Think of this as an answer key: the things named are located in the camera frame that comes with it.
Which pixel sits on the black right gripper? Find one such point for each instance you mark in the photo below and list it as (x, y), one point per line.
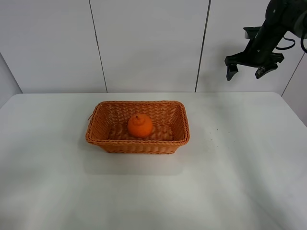
(259, 50)

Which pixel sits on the orange with stem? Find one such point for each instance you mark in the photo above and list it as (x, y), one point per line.
(140, 125)

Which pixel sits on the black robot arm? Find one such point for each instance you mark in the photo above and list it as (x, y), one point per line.
(281, 16)

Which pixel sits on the orange woven basket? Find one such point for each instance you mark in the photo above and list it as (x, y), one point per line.
(108, 127)

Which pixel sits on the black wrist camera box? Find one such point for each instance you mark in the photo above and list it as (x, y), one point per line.
(251, 32)

